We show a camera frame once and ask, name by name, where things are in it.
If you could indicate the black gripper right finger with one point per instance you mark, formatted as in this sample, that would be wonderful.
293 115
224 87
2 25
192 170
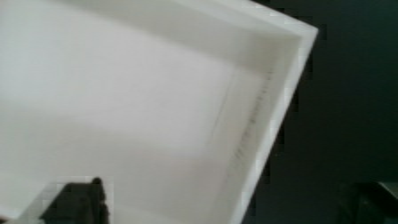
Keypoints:
368 203

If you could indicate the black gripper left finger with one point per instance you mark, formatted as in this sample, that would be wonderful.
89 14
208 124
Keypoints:
68 205

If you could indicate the white small drawer box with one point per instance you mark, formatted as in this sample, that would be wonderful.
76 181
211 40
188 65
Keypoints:
146 84

